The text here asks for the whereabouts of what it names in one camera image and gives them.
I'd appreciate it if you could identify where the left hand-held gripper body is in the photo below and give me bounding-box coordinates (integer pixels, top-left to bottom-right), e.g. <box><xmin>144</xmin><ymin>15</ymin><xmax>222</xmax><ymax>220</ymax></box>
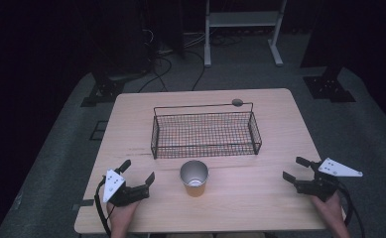
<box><xmin>102</xmin><ymin>169</ymin><xmax>151</xmax><ymax>208</ymax></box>

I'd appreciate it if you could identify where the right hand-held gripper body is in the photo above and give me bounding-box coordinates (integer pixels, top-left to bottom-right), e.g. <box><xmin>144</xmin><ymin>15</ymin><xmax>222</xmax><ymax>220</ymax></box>
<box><xmin>294</xmin><ymin>157</ymin><xmax>364</xmax><ymax>203</ymax></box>

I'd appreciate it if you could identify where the metal cup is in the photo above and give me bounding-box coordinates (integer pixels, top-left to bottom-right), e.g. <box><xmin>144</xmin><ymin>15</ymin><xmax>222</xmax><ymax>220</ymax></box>
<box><xmin>179</xmin><ymin>160</ymin><xmax>210</xmax><ymax>198</ymax></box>

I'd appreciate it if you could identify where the black wire basket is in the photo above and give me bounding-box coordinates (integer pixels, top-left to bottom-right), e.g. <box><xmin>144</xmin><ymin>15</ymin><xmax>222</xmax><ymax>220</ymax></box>
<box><xmin>150</xmin><ymin>101</ymin><xmax>263</xmax><ymax>161</ymax></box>

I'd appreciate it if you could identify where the person's left hand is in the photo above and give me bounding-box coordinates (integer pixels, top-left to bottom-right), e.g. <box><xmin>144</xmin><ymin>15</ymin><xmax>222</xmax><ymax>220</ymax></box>
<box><xmin>106</xmin><ymin>200</ymin><xmax>141</xmax><ymax>231</ymax></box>

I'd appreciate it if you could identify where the person's right hand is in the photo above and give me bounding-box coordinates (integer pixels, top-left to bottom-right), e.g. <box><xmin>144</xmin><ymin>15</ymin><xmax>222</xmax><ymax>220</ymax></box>
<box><xmin>309</xmin><ymin>191</ymin><xmax>347</xmax><ymax>230</ymax></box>

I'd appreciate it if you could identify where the grey tape strip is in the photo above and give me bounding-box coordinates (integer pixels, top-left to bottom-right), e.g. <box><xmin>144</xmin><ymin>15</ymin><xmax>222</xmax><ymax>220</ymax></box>
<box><xmin>71</xmin><ymin>198</ymin><xmax>96</xmax><ymax>211</ymax></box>

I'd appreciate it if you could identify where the black stand base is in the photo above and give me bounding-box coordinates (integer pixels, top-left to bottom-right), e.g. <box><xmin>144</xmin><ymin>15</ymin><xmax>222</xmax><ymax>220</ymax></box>
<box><xmin>301</xmin><ymin>64</ymin><xmax>357</xmax><ymax>104</ymax></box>
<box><xmin>79</xmin><ymin>63</ymin><xmax>143</xmax><ymax>108</ymax></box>

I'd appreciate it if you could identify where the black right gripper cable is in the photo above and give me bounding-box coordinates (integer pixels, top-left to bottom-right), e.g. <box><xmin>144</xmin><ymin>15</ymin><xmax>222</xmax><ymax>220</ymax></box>
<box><xmin>336</xmin><ymin>181</ymin><xmax>367</xmax><ymax>238</ymax></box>

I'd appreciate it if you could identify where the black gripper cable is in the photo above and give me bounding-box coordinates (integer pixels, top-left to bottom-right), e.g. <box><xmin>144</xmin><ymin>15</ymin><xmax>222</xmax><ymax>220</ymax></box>
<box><xmin>93</xmin><ymin>178</ymin><xmax>113</xmax><ymax>238</ymax></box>
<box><xmin>336</xmin><ymin>181</ymin><xmax>367</xmax><ymax>238</ymax></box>

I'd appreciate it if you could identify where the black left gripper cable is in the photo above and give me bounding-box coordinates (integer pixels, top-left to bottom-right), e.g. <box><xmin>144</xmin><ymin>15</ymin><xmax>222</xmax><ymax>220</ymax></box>
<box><xmin>93</xmin><ymin>178</ymin><xmax>113</xmax><ymax>238</ymax></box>

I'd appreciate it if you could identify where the black floor cable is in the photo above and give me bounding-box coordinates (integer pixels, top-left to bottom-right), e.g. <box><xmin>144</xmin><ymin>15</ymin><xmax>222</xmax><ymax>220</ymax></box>
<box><xmin>184</xmin><ymin>49</ymin><xmax>207</xmax><ymax>92</ymax></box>
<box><xmin>136</xmin><ymin>55</ymin><xmax>174</xmax><ymax>94</ymax></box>

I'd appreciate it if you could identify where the white metal table frame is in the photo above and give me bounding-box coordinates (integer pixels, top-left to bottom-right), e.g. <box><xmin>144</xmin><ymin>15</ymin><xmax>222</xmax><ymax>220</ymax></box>
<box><xmin>203</xmin><ymin>0</ymin><xmax>288</xmax><ymax>68</ymax></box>

